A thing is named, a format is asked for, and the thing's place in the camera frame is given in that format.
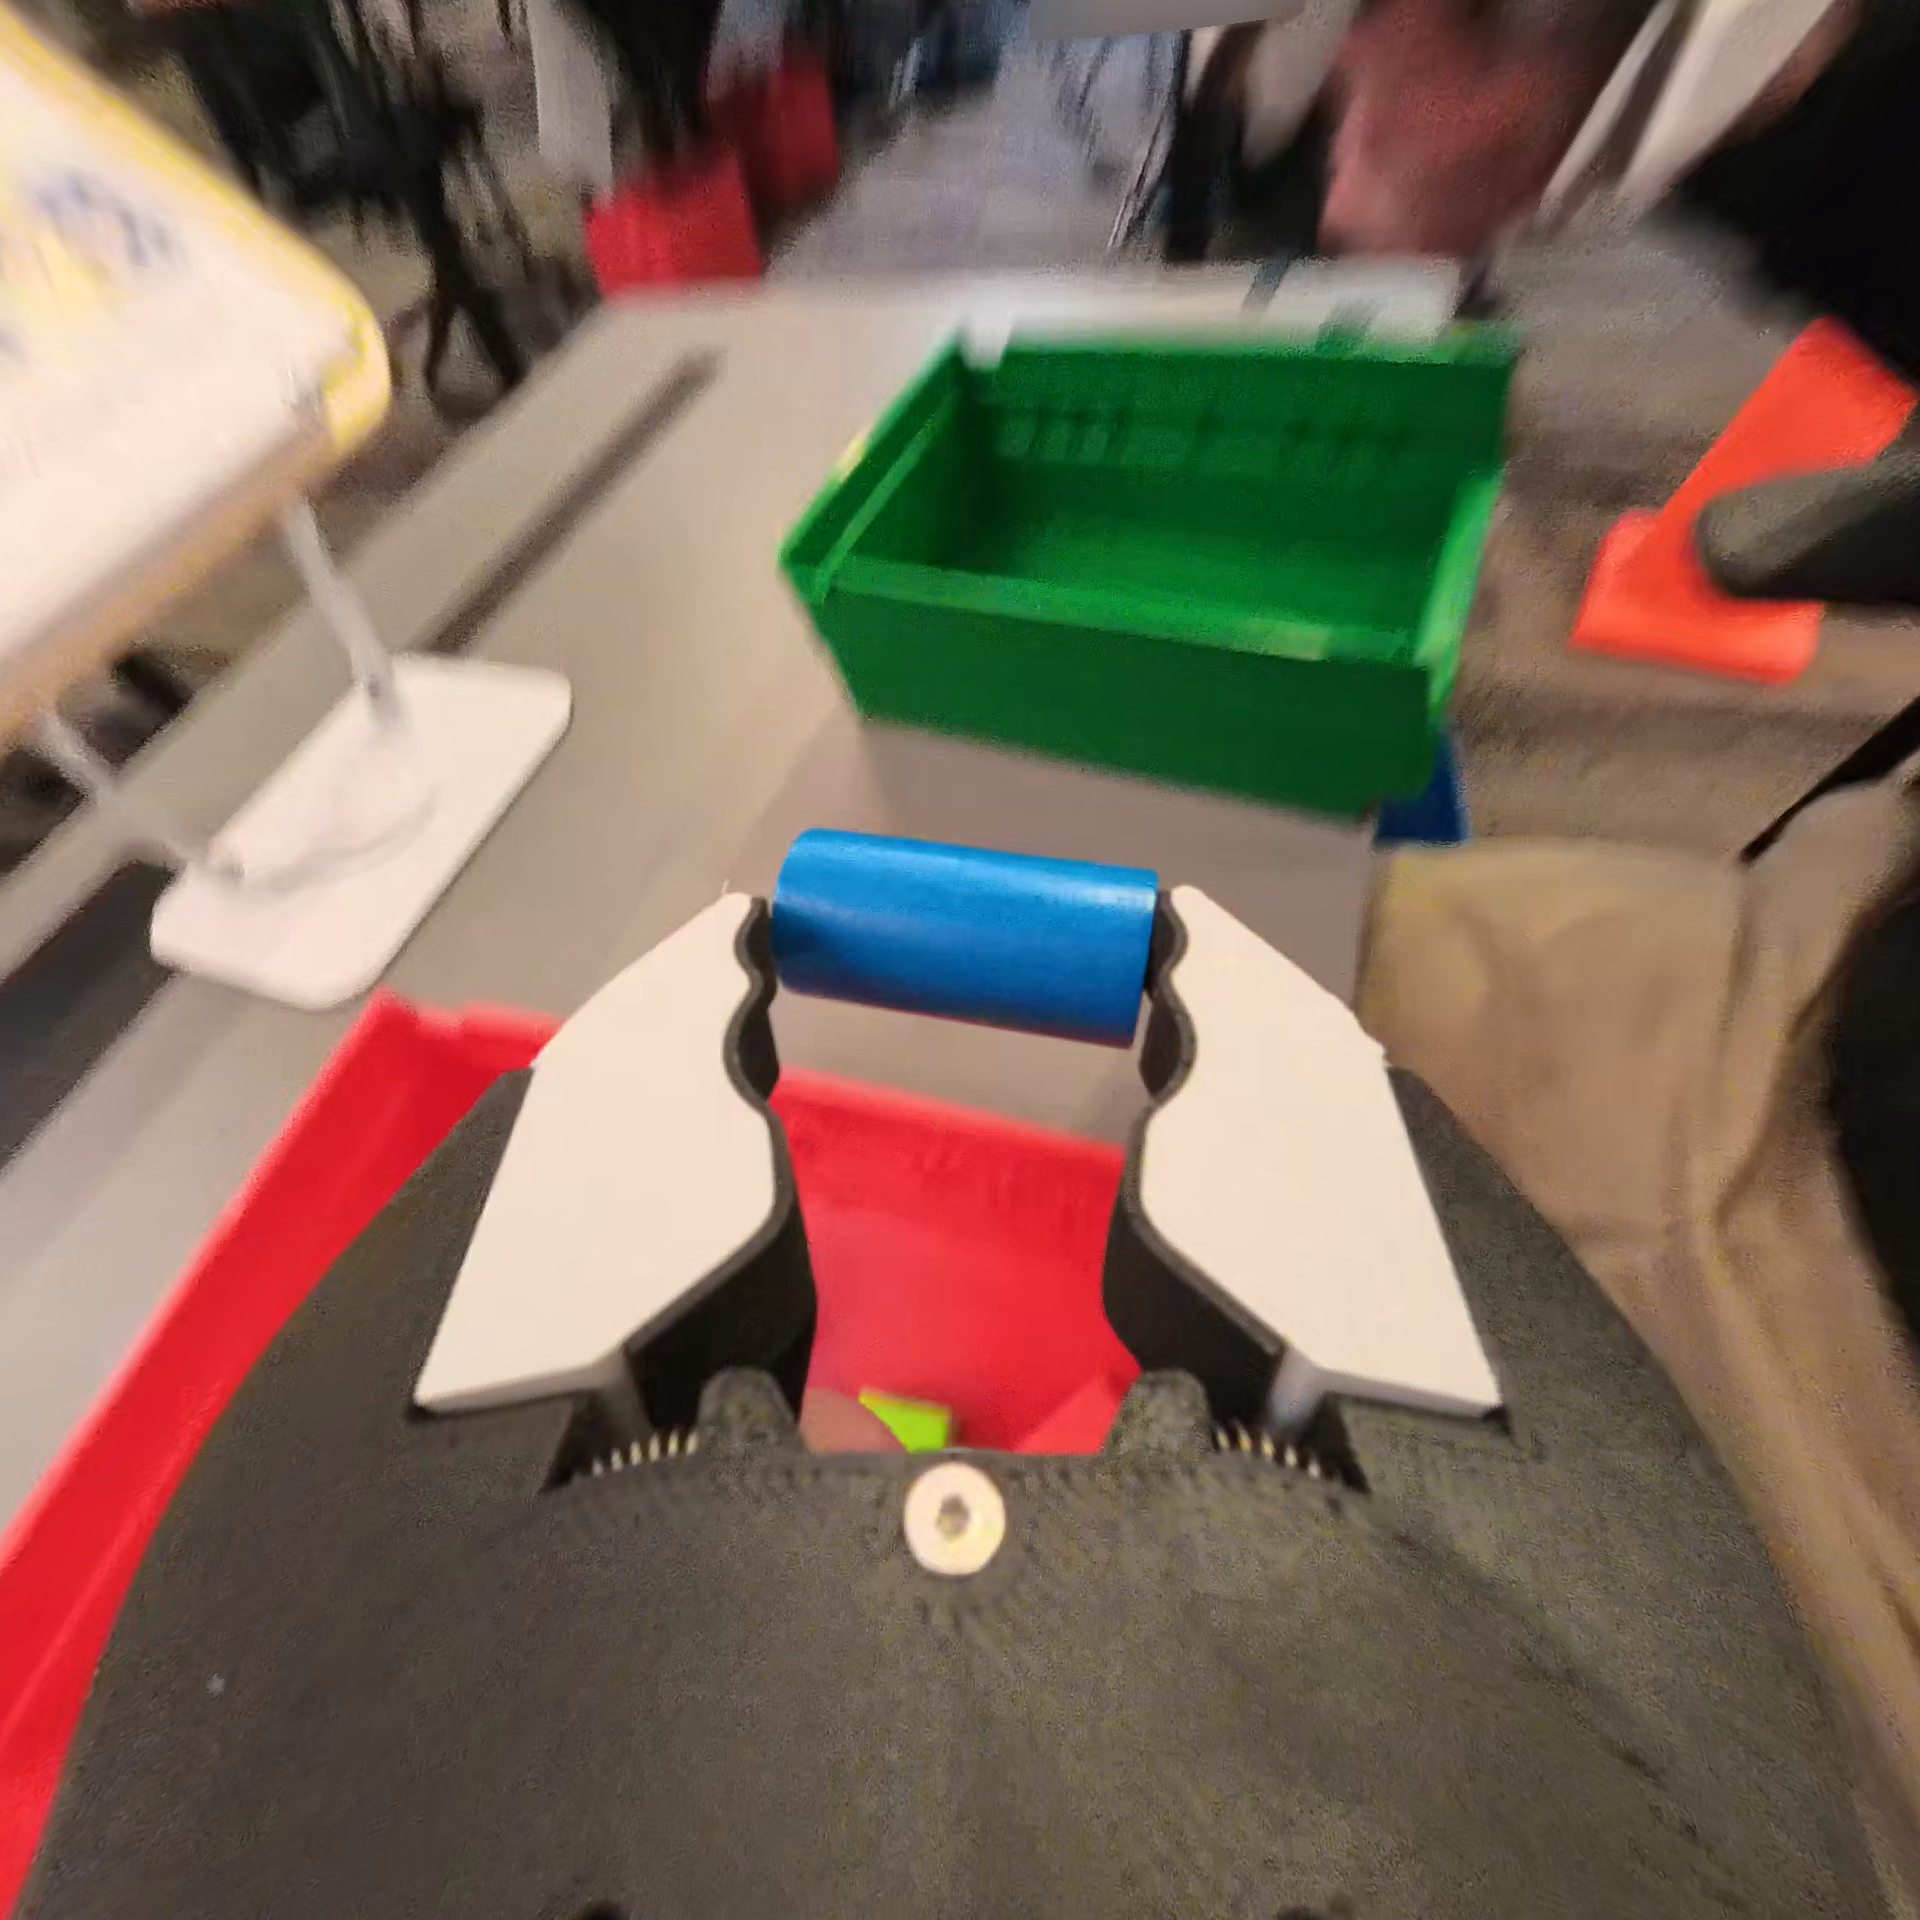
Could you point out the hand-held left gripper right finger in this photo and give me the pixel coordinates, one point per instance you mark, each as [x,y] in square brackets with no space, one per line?
[1290,1185]

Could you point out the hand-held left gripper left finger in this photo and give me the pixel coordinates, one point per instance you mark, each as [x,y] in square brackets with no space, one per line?
[616,1200]

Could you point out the red plastic bin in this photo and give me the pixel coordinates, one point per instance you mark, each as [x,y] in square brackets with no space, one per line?
[960,1259]

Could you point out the blue wooden cylinder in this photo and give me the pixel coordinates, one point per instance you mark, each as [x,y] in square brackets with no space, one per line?
[967,937]

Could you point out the green plastic bin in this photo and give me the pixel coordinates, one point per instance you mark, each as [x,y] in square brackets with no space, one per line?
[1142,675]

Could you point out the person's beige trousers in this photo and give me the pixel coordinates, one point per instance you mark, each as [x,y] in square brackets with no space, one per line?
[1622,1079]

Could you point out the small blue item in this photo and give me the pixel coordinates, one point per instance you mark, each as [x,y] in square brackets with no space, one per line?
[1426,802]

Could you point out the white document stand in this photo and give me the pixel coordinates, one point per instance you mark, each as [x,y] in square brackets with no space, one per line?
[359,840]

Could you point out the orange floor mat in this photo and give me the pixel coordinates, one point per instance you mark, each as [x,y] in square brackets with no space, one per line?
[1724,556]

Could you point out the printed instruction sheet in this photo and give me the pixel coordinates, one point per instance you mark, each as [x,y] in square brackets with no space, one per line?
[120,375]

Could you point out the red storage bin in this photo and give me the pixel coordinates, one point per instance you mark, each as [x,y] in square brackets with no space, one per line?
[675,225]

